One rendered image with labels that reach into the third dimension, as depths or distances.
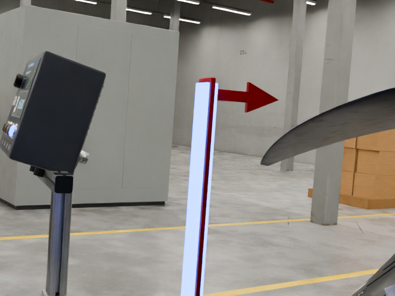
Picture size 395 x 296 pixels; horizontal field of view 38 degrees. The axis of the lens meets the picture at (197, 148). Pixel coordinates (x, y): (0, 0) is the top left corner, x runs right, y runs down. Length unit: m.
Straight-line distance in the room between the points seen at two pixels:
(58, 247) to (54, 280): 0.05
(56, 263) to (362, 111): 0.63
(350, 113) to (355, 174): 8.61
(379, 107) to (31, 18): 6.26
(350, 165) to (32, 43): 5.11
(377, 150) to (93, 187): 4.26
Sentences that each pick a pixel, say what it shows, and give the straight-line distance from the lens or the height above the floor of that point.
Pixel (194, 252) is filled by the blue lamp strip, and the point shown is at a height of 1.06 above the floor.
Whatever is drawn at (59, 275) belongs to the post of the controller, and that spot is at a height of 0.89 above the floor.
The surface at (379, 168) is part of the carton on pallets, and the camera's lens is 8.90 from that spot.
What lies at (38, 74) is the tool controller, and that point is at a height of 1.21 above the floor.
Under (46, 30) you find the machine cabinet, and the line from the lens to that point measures 6.68.
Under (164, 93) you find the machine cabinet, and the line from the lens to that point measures 7.31.
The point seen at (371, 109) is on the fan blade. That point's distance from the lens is 0.46.
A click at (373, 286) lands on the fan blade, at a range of 0.77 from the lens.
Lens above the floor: 1.16
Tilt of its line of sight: 3 degrees down
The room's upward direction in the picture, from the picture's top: 4 degrees clockwise
